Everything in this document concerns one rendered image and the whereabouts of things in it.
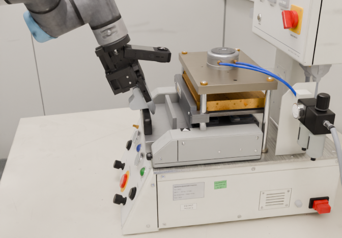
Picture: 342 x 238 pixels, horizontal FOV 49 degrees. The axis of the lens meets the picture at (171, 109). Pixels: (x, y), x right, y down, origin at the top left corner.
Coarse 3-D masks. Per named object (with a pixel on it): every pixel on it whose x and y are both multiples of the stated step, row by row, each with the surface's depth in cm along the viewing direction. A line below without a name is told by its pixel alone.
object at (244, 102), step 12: (192, 84) 96; (192, 96) 91; (216, 96) 89; (228, 96) 89; (240, 96) 89; (252, 96) 88; (264, 96) 88; (216, 108) 87; (228, 108) 87; (240, 108) 88; (252, 108) 89
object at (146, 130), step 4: (148, 108) 95; (144, 112) 93; (148, 112) 93; (144, 116) 90; (148, 116) 90; (144, 120) 89; (148, 120) 89; (144, 124) 89; (148, 124) 89; (144, 128) 90; (148, 128) 90; (144, 132) 90; (148, 132) 90
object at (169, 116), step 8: (168, 96) 102; (160, 104) 107; (168, 104) 97; (176, 104) 107; (160, 112) 102; (168, 112) 97; (176, 112) 102; (152, 120) 98; (160, 120) 98; (168, 120) 98; (176, 120) 90; (184, 120) 97; (152, 128) 93; (160, 128) 93; (168, 128) 93; (176, 128) 91; (144, 136) 90; (152, 136) 90; (160, 136) 90
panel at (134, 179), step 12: (132, 144) 110; (144, 144) 98; (132, 156) 106; (120, 168) 115; (132, 168) 101; (120, 180) 110; (132, 180) 97; (144, 180) 87; (120, 192) 105; (132, 204) 89
